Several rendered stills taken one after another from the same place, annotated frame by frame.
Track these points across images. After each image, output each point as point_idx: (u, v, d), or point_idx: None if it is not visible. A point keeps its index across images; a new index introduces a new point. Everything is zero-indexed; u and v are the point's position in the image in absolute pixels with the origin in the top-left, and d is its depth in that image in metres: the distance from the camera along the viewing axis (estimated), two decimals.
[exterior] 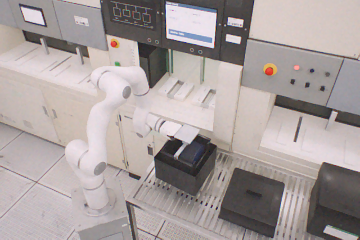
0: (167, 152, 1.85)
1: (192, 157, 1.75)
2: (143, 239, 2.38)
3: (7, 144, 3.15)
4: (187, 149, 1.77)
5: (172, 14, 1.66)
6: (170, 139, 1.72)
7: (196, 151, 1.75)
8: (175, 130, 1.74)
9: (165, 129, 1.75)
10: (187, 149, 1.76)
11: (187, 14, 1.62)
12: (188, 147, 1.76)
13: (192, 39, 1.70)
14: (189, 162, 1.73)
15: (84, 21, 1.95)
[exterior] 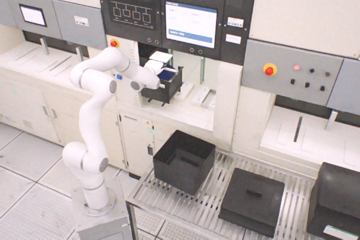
0: (159, 89, 2.02)
1: None
2: (143, 239, 2.38)
3: (7, 144, 3.15)
4: None
5: (172, 14, 1.66)
6: (165, 66, 1.94)
7: (167, 65, 2.10)
8: (157, 62, 1.94)
9: (156, 66, 1.90)
10: None
11: (187, 14, 1.62)
12: None
13: (192, 39, 1.70)
14: None
15: (84, 21, 1.95)
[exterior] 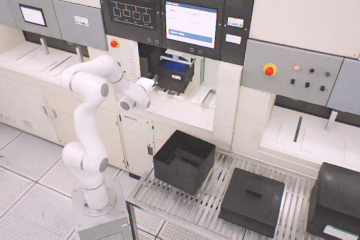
0: (175, 81, 2.19)
1: None
2: (143, 239, 2.38)
3: (7, 144, 3.15)
4: None
5: (172, 14, 1.66)
6: (157, 85, 1.90)
7: (181, 57, 2.26)
8: (148, 80, 1.90)
9: (147, 85, 1.86)
10: None
11: (187, 14, 1.62)
12: None
13: (192, 39, 1.70)
14: None
15: (84, 21, 1.95)
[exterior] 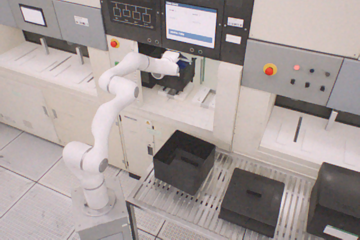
0: (174, 77, 2.18)
1: None
2: (143, 239, 2.38)
3: (7, 144, 3.15)
4: None
5: (172, 14, 1.66)
6: (181, 56, 2.11)
7: None
8: (174, 52, 2.11)
9: (174, 56, 2.06)
10: None
11: (187, 14, 1.62)
12: None
13: (192, 39, 1.70)
14: (189, 62, 2.26)
15: (84, 21, 1.95)
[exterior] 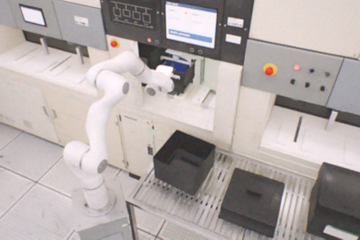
0: (174, 80, 2.20)
1: None
2: (143, 239, 2.38)
3: (7, 144, 3.15)
4: None
5: (172, 14, 1.66)
6: (175, 71, 2.01)
7: (181, 58, 2.27)
8: (167, 67, 2.01)
9: (167, 71, 1.97)
10: None
11: (187, 14, 1.62)
12: None
13: (192, 39, 1.70)
14: (188, 64, 2.27)
15: (84, 21, 1.95)
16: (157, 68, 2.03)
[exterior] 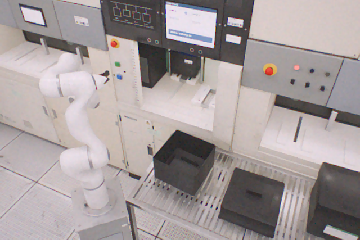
0: (187, 65, 2.35)
1: None
2: (143, 239, 2.38)
3: (7, 144, 3.15)
4: None
5: (172, 14, 1.66)
6: (108, 80, 1.91)
7: None
8: (101, 76, 1.91)
9: (99, 81, 1.86)
10: None
11: (187, 14, 1.62)
12: None
13: (192, 39, 1.70)
14: None
15: (84, 21, 1.95)
16: None
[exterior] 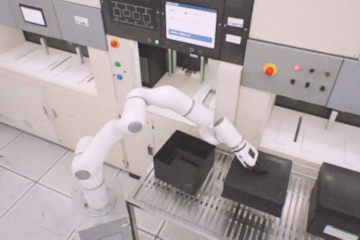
0: (192, 59, 2.42)
1: None
2: (143, 239, 2.38)
3: (7, 144, 3.15)
4: None
5: (172, 14, 1.66)
6: None
7: None
8: None
9: None
10: None
11: (187, 14, 1.62)
12: None
13: (192, 39, 1.70)
14: None
15: (84, 21, 1.95)
16: (246, 165, 1.50)
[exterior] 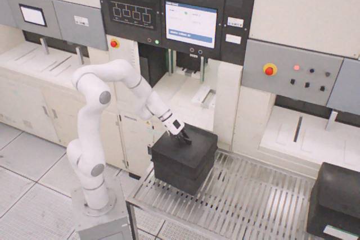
0: (192, 59, 2.42)
1: None
2: (143, 239, 2.38)
3: (7, 144, 3.15)
4: None
5: (172, 14, 1.66)
6: (183, 122, 1.79)
7: None
8: None
9: None
10: None
11: (187, 14, 1.62)
12: None
13: (192, 39, 1.70)
14: None
15: (84, 21, 1.95)
16: (170, 134, 1.71)
